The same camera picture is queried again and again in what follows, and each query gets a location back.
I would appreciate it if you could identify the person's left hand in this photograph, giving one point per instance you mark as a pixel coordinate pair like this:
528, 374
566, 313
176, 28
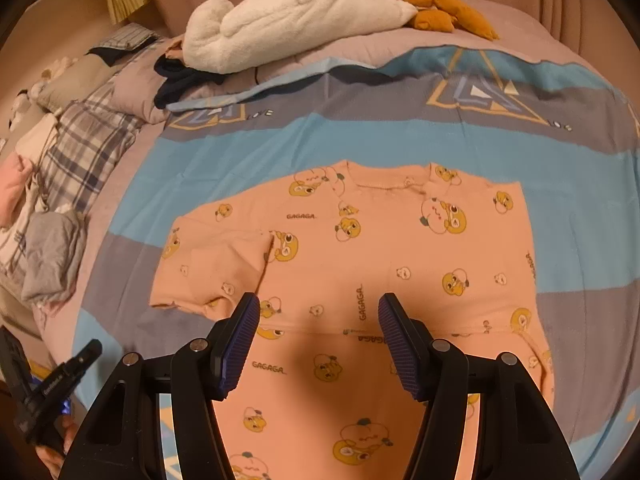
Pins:
70, 437

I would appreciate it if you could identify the pink cloth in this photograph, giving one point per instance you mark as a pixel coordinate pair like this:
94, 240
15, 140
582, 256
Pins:
12, 190

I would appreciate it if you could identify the white plush goose toy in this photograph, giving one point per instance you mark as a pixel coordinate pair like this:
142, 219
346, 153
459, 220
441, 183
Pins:
300, 15

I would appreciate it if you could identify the mauve pillow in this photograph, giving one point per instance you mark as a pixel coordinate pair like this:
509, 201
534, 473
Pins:
135, 90

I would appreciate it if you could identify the white cloth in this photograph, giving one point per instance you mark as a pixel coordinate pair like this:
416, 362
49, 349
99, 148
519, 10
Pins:
37, 137

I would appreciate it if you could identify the mauve bed sheet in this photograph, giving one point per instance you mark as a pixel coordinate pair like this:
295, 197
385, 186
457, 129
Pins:
515, 25

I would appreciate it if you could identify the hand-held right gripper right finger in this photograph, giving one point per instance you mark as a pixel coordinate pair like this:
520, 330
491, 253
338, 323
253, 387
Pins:
400, 345

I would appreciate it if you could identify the small plush toys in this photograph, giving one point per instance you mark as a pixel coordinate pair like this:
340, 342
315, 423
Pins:
22, 105

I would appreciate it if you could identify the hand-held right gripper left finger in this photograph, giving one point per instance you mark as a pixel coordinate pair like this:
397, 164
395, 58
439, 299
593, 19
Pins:
240, 345

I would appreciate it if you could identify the blue grey striped duvet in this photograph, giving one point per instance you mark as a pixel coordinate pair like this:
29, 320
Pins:
350, 130

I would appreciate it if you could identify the olive pillow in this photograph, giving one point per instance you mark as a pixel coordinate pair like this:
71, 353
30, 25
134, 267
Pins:
75, 80

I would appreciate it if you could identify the grey cloth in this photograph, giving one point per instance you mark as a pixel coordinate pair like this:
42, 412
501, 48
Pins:
50, 255

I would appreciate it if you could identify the dark navy garment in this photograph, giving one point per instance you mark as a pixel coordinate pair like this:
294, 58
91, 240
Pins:
175, 85

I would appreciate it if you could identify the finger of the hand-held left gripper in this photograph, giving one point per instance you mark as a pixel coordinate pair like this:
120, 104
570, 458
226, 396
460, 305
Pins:
80, 360

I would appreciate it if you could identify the pink printed baby shirt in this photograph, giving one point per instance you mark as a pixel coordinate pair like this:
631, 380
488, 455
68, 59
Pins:
375, 250

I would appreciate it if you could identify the plaid blanket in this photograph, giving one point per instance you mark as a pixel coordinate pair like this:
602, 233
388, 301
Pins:
85, 150

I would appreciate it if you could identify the blue striped folded cloth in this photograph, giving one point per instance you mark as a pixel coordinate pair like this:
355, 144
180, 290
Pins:
125, 37

